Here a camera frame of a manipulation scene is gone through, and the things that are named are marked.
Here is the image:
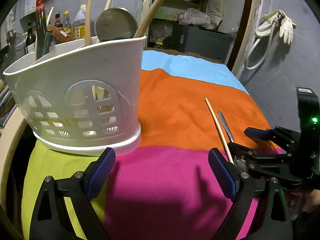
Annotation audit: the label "silver spoon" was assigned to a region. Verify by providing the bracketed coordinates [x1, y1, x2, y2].
[95, 8, 138, 42]

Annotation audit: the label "black cabinet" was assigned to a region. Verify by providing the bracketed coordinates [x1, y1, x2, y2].
[171, 24, 232, 63]

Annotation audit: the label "silver fork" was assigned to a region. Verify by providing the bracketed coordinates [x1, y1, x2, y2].
[35, 7, 54, 60]

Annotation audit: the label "red plastic bag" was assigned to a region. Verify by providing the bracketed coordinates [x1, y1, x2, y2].
[36, 0, 45, 10]

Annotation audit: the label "light bamboo chopstick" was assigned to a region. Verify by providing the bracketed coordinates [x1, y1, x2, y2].
[204, 98, 234, 164]
[95, 0, 112, 43]

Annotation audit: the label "brown wooden chopstick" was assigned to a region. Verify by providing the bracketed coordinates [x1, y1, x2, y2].
[134, 0, 164, 38]
[85, 0, 92, 46]

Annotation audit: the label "white hose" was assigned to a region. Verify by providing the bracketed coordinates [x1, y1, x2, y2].
[244, 19, 277, 71]

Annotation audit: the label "colourful striped towel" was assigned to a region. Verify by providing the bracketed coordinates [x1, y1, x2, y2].
[21, 47, 283, 240]

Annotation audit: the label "white rubber gloves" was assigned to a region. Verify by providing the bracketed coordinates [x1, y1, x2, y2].
[255, 10, 296, 45]

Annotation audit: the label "clear plastic bag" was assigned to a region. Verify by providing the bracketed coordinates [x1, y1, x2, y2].
[179, 8, 217, 30]

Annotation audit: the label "dark soy sauce bottle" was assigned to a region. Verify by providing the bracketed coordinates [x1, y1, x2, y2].
[25, 22, 36, 54]

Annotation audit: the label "white plastic utensil caddy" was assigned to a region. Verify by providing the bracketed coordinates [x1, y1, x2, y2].
[3, 37, 145, 156]

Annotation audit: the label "white wall box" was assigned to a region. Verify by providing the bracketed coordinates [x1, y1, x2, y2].
[24, 0, 37, 16]

